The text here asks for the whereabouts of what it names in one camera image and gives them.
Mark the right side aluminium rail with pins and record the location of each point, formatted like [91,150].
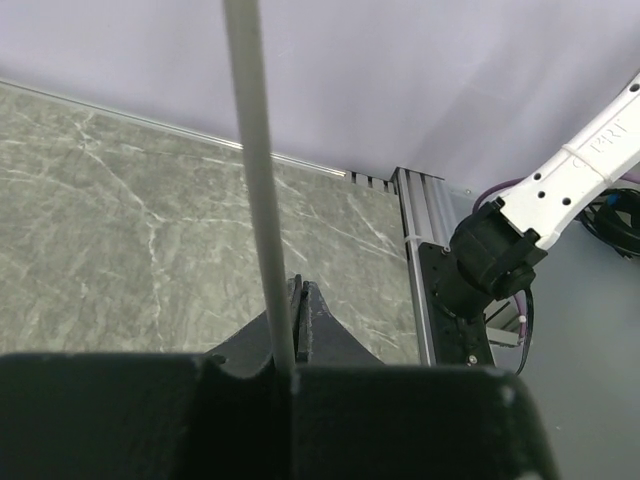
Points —
[356,178]

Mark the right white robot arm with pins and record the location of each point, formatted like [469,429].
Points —
[495,249]

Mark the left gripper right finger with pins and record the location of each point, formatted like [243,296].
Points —
[319,338]

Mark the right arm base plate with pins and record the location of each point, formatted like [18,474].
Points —
[455,310]

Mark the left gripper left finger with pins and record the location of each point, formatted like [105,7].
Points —
[249,349]

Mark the front aluminium rail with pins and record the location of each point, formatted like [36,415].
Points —
[429,220]

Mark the aluminium rail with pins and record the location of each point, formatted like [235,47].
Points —
[429,220]
[356,178]

